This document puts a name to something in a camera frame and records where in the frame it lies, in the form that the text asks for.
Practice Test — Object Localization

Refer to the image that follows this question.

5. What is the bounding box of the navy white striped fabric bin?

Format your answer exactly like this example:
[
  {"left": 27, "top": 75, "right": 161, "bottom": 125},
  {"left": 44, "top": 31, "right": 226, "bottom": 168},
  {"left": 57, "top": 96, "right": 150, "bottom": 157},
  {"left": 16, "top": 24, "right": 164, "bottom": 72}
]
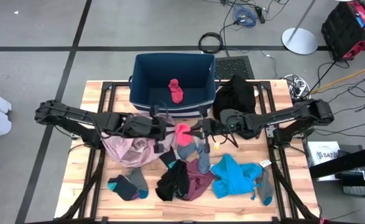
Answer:
[{"left": 128, "top": 52, "right": 218, "bottom": 119}]

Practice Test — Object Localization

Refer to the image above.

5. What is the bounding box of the black coiled cable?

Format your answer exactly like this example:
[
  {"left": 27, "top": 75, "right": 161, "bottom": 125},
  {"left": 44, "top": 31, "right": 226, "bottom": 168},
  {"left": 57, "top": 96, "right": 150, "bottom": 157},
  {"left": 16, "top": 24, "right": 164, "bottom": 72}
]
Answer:
[{"left": 198, "top": 32, "right": 224, "bottom": 54}]

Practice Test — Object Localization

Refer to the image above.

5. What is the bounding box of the grey sock teal toe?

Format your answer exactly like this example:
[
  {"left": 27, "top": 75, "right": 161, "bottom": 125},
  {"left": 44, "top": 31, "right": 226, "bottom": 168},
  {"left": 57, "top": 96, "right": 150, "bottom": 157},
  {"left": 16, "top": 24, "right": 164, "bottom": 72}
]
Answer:
[
  {"left": 256, "top": 169, "right": 275, "bottom": 207},
  {"left": 126, "top": 167, "right": 149, "bottom": 199}
]

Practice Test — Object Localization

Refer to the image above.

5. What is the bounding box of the black garment with grey print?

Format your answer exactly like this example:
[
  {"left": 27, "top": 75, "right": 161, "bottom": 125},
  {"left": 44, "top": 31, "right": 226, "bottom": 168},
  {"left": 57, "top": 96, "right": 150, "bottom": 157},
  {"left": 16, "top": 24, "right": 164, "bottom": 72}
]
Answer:
[{"left": 155, "top": 159, "right": 191, "bottom": 202}]

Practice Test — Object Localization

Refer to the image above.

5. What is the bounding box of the pink heathered shirt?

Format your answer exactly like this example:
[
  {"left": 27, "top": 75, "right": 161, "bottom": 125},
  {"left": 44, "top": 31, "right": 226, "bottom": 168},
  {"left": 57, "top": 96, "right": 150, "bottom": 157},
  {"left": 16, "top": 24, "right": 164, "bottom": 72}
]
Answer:
[{"left": 101, "top": 116, "right": 177, "bottom": 169}]

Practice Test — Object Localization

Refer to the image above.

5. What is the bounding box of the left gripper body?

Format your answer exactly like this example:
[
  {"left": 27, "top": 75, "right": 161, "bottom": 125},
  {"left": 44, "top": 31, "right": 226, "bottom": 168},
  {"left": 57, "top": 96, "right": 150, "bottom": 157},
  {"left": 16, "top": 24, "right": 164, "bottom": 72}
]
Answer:
[{"left": 129, "top": 105, "right": 168, "bottom": 154}]

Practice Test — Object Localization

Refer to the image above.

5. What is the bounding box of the black side stand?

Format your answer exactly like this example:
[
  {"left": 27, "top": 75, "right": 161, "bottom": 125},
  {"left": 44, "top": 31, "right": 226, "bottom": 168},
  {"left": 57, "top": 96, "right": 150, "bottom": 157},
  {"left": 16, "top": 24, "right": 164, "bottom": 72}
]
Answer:
[{"left": 308, "top": 144, "right": 365, "bottom": 200}]

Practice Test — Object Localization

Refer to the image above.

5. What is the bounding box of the pink sock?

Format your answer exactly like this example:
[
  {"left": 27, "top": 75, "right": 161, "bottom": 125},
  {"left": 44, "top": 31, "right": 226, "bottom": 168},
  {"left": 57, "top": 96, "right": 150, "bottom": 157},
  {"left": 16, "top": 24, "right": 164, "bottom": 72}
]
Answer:
[{"left": 175, "top": 123, "right": 194, "bottom": 147}]

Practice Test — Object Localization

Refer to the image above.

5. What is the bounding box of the black floor cable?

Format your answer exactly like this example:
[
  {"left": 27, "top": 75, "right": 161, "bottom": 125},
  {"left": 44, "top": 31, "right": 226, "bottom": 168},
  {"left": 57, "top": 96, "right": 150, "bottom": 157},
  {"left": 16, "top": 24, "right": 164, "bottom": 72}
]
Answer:
[{"left": 306, "top": 58, "right": 351, "bottom": 96}]

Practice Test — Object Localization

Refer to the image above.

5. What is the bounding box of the grey blue sock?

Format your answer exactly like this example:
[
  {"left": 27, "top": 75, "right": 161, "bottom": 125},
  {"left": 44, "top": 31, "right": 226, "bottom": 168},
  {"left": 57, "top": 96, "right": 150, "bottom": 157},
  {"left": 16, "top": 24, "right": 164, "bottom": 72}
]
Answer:
[{"left": 196, "top": 144, "right": 211, "bottom": 174}]

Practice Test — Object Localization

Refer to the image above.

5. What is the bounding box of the yellow cord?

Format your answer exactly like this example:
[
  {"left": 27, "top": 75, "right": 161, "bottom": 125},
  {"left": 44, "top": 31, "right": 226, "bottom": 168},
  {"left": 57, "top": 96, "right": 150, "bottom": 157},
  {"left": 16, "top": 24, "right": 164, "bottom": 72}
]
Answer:
[{"left": 311, "top": 67, "right": 365, "bottom": 94}]

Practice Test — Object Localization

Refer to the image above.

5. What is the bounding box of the red sock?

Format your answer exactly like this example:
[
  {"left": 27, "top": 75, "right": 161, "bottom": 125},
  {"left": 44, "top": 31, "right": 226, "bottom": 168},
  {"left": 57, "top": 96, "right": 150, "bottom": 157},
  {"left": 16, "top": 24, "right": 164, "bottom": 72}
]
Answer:
[{"left": 168, "top": 78, "right": 185, "bottom": 105}]

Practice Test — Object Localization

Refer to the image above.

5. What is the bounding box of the red black tool case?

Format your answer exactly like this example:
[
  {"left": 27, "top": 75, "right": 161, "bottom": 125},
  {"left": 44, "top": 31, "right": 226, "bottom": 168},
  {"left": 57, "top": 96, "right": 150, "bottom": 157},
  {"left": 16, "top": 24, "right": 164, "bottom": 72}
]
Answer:
[{"left": 321, "top": 0, "right": 365, "bottom": 62}]

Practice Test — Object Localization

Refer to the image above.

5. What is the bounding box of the blue coiled cable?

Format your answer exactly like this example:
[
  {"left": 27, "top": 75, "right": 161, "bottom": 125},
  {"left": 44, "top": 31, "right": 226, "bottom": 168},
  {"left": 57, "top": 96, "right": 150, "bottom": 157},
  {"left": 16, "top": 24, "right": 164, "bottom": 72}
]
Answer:
[{"left": 233, "top": 6, "right": 257, "bottom": 29}]

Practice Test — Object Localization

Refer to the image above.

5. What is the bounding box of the black metal table frame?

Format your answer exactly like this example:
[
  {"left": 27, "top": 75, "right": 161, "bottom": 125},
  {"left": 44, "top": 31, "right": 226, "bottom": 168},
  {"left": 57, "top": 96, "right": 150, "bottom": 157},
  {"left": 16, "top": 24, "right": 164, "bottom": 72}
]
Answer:
[{"left": 56, "top": 80, "right": 321, "bottom": 224}]

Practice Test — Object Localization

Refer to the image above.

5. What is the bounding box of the maroon t-shirt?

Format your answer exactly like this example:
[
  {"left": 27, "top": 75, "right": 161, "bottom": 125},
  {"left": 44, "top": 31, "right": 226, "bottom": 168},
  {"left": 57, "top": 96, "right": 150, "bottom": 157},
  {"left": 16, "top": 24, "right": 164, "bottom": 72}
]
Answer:
[{"left": 185, "top": 158, "right": 216, "bottom": 202}]

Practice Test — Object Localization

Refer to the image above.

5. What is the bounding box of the white cable bundle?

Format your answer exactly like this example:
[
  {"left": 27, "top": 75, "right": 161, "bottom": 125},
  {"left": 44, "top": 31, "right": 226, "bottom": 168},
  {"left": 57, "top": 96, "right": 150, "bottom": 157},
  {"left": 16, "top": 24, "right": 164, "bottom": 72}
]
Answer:
[{"left": 282, "top": 73, "right": 311, "bottom": 100}]

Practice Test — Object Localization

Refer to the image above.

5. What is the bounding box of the black floor vent mat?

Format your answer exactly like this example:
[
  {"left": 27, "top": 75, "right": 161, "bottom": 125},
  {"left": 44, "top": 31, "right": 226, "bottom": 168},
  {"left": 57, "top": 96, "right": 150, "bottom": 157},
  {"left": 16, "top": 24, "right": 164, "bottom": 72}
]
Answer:
[{"left": 215, "top": 55, "right": 255, "bottom": 80}]

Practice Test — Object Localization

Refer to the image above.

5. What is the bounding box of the black power strip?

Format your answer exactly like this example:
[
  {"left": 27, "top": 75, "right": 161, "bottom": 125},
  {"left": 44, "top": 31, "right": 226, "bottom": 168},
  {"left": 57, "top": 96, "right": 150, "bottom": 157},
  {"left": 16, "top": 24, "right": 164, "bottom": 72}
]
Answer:
[{"left": 255, "top": 6, "right": 266, "bottom": 24}]

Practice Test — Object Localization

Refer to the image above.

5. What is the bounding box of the white printed box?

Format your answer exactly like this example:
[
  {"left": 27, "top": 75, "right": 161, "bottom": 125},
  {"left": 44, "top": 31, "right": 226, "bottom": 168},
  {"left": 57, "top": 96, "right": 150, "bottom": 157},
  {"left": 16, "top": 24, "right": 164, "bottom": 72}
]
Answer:
[{"left": 306, "top": 141, "right": 341, "bottom": 182}]

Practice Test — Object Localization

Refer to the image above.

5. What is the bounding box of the plain black garment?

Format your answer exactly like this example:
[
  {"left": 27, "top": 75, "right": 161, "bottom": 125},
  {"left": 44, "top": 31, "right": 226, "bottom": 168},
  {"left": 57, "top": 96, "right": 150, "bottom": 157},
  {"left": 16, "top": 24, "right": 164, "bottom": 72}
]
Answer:
[{"left": 212, "top": 74, "right": 257, "bottom": 140}]

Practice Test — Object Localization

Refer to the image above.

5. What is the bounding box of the bright blue garment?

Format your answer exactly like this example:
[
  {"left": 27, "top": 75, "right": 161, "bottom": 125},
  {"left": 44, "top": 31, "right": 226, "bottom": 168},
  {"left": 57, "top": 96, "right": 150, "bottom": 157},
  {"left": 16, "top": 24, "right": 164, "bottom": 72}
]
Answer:
[{"left": 211, "top": 154, "right": 264, "bottom": 200}]

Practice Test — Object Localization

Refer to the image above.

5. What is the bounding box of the grey-blue denim garment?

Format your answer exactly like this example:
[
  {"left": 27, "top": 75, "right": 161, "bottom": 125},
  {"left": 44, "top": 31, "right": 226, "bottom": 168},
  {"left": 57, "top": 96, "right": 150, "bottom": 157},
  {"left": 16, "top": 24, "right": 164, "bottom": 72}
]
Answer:
[{"left": 177, "top": 142, "right": 198, "bottom": 161}]

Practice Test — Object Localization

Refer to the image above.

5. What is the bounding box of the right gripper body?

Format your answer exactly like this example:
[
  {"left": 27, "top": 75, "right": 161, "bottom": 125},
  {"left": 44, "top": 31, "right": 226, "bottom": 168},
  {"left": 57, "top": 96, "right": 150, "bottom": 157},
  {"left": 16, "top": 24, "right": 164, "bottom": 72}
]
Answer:
[{"left": 199, "top": 107, "right": 222, "bottom": 154}]

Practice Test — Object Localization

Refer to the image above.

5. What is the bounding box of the white lamp stand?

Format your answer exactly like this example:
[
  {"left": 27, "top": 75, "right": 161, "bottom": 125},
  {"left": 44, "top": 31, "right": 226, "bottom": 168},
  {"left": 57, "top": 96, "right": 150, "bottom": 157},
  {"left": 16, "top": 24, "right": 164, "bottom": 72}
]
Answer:
[{"left": 281, "top": 0, "right": 319, "bottom": 56}]

